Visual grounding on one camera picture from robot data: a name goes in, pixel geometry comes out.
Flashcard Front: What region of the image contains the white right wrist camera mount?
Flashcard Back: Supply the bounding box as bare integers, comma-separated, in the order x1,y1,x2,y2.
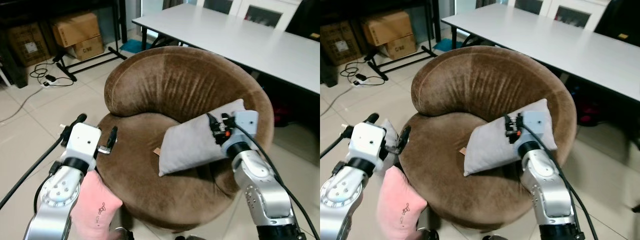
231,110,260,147
519,110,547,144

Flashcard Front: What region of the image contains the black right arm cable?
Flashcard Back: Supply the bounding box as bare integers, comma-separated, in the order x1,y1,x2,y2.
520,123,600,240
233,124,321,240

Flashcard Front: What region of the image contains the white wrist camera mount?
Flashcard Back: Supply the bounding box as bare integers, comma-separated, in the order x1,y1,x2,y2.
519,110,547,144
348,122,389,164
64,122,103,162
231,110,260,147

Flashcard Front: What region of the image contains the white glass door cabinet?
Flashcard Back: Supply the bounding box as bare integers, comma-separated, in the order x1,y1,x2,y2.
506,0,615,32
194,0,302,32

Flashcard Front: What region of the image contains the white floor cable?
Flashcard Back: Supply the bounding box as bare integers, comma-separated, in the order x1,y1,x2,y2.
0,83,47,124
320,82,357,117

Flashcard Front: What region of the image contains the dark labelled cardboard box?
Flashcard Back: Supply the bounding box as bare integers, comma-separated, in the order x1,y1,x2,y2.
7,22,52,67
320,21,364,67

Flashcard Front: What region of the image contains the grey pillow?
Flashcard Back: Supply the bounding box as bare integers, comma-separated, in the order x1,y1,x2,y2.
158,98,250,177
463,98,558,177

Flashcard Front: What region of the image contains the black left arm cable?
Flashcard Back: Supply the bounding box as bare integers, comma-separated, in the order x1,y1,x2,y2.
320,124,352,160
0,123,69,211

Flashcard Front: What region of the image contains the small printed cardboard box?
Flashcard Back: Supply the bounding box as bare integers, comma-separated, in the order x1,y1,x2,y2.
67,36,105,61
382,34,417,60

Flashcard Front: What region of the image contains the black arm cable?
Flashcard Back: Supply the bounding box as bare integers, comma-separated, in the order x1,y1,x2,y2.
520,123,600,240
0,123,69,211
233,124,321,240
320,124,352,160

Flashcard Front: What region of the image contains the pink pillow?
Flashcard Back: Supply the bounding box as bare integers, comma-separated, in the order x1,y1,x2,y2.
70,170,124,240
375,165,429,240

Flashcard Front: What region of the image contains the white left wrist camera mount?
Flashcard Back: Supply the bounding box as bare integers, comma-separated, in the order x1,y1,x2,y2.
64,122,103,162
348,122,389,164

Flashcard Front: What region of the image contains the long white table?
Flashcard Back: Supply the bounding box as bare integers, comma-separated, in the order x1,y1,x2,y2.
131,3,321,95
441,3,640,103

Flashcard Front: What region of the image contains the teal floor mat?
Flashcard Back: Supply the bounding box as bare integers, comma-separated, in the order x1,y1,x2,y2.
432,38,464,52
119,38,152,55

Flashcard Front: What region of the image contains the brown round velvet sofa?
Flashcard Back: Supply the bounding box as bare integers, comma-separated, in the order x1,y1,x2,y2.
398,45,579,232
96,46,275,233

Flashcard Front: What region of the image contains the black metal rack frame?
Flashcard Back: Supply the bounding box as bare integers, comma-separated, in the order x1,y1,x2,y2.
364,0,441,82
52,0,129,82

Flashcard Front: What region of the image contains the large plain cardboard box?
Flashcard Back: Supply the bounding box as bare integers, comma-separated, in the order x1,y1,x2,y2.
51,12,102,49
362,10,414,47

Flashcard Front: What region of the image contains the power strip with black cables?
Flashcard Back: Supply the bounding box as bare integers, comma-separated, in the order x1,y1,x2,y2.
340,54,387,87
29,55,77,89

